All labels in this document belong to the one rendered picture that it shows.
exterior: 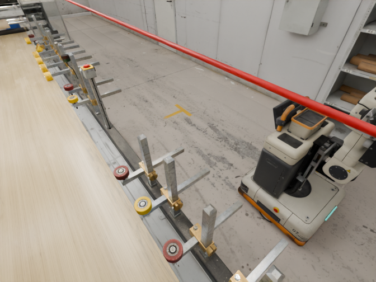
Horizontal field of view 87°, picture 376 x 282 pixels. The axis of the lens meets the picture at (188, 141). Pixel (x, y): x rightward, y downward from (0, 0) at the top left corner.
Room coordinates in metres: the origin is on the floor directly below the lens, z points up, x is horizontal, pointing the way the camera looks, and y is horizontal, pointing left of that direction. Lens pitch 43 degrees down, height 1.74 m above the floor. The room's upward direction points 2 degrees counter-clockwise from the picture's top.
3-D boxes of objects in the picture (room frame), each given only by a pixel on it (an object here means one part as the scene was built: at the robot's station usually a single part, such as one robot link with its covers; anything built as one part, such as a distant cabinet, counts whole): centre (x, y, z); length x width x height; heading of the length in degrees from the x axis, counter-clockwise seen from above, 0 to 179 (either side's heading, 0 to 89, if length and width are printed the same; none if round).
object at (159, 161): (0.81, 0.21, 0.81); 0.43 x 0.03 x 0.04; 126
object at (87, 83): (1.55, 0.82, 0.89); 0.04 x 0.04 x 0.48; 36
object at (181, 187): (0.61, 0.06, 0.83); 0.43 x 0.03 x 0.04; 126
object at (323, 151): (0.91, -1.06, 0.68); 0.28 x 0.27 x 0.25; 126
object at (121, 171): (0.69, 0.37, 0.85); 0.08 x 0.08 x 0.11
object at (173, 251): (0.29, 0.07, 0.85); 0.08 x 0.08 x 0.11
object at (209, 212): (0.34, -0.07, 0.88); 0.04 x 0.04 x 0.48; 36
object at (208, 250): (0.36, -0.05, 0.81); 0.14 x 0.06 x 0.05; 36
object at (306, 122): (1.10, -0.84, 0.87); 0.23 x 0.15 x 0.11; 126
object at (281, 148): (1.08, -0.86, 0.59); 0.55 x 0.34 x 0.83; 126
